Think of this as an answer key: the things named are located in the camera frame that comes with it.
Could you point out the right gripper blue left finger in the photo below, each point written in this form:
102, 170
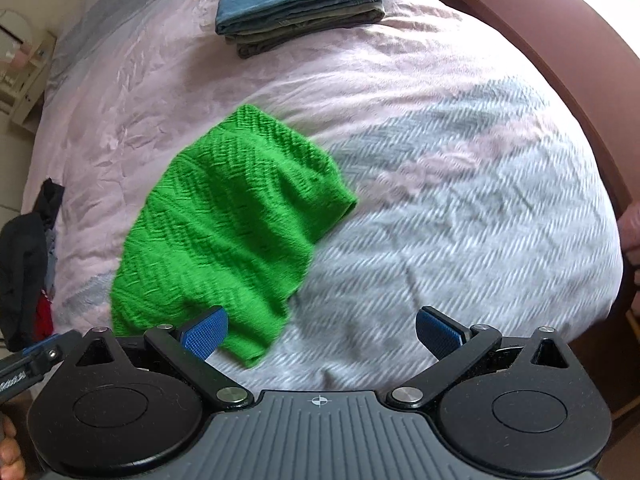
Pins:
196, 339

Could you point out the pink cup on dresser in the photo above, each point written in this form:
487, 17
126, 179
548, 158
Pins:
19, 60

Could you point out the black garment in pile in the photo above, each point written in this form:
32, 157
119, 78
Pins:
23, 265

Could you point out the pink grey bed quilt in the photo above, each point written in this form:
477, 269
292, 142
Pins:
478, 192

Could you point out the folded grey dark clothes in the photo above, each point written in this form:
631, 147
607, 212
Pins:
267, 37

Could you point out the green knitted sweater vest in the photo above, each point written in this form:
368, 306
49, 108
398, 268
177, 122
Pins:
232, 223

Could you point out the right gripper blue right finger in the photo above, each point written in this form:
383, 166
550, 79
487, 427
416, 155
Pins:
442, 335

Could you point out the person right hand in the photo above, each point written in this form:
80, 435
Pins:
629, 229

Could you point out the round vanity mirror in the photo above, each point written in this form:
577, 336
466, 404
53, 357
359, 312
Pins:
16, 32

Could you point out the red garment in pile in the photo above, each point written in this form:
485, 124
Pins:
43, 324

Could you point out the white dressing table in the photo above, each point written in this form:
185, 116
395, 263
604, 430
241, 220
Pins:
22, 91

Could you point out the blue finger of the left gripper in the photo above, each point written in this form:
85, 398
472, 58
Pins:
60, 344

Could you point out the person left hand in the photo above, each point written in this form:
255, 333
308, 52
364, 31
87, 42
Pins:
12, 462

